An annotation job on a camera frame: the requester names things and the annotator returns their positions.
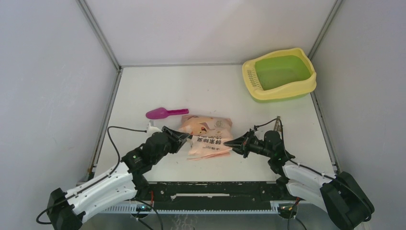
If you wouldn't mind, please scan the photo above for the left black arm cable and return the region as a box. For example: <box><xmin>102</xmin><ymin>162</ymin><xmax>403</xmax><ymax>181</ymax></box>
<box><xmin>35</xmin><ymin>126</ymin><xmax>148</xmax><ymax>225</ymax></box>

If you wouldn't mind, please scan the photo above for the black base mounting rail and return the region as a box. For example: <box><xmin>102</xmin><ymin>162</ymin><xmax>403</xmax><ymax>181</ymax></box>
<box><xmin>136</xmin><ymin>181</ymin><xmax>296</xmax><ymax>208</ymax></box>

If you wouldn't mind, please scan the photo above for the black sealing clip strip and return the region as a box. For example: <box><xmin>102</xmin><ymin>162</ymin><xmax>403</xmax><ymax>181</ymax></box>
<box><xmin>274</xmin><ymin>116</ymin><xmax>283</xmax><ymax>133</ymax></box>

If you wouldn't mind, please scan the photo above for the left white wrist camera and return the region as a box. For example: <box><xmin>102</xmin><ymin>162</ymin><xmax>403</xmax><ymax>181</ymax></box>
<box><xmin>146</xmin><ymin>123</ymin><xmax>162</xmax><ymax>135</ymax></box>

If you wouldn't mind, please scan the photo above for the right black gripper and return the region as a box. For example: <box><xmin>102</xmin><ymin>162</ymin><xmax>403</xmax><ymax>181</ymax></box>
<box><xmin>223</xmin><ymin>130</ymin><xmax>272</xmax><ymax>159</ymax></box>

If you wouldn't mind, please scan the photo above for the magenta plastic scoop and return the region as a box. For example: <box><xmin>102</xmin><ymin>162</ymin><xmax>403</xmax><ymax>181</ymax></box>
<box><xmin>146</xmin><ymin>107</ymin><xmax>189</xmax><ymax>120</ymax></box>

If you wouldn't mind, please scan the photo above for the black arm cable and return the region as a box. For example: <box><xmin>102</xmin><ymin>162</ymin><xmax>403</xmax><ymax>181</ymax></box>
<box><xmin>253</xmin><ymin>118</ymin><xmax>375</xmax><ymax>223</ymax></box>
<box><xmin>35</xmin><ymin>126</ymin><xmax>148</xmax><ymax>225</ymax></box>

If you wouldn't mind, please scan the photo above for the white slotted cable duct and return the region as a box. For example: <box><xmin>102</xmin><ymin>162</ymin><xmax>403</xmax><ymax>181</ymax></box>
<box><xmin>101</xmin><ymin>203</ymin><xmax>281</xmax><ymax>215</ymax></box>

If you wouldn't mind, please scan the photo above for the pink cat litter bag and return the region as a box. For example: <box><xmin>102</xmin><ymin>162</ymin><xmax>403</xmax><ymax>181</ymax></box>
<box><xmin>178</xmin><ymin>115</ymin><xmax>233</xmax><ymax>161</ymax></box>

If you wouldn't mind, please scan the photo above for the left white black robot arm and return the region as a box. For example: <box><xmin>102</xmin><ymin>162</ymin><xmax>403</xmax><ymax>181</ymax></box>
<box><xmin>44</xmin><ymin>126</ymin><xmax>191</xmax><ymax>230</ymax></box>

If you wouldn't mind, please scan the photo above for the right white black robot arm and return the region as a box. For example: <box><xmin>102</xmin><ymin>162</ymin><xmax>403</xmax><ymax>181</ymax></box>
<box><xmin>223</xmin><ymin>130</ymin><xmax>374</xmax><ymax>230</ymax></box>

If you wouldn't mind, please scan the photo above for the yellow green litter box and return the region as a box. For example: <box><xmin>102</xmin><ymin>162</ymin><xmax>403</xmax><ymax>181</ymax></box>
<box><xmin>242</xmin><ymin>47</ymin><xmax>317</xmax><ymax>103</ymax></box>

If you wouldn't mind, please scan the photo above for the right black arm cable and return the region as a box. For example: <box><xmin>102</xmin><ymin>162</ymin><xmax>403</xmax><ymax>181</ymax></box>
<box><xmin>253</xmin><ymin>118</ymin><xmax>375</xmax><ymax>223</ymax></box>

